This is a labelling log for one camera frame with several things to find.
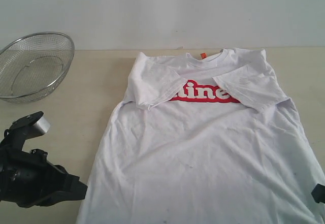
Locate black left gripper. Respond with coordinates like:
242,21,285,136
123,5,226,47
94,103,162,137
1,146,87,208

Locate white t-shirt red lettering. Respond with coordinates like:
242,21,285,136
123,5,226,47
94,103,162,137
77,48,324,223

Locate metal wire mesh basket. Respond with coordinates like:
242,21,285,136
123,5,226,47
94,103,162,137
1,31,75,104

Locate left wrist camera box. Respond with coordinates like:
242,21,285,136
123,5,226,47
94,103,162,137
1,111,50,150

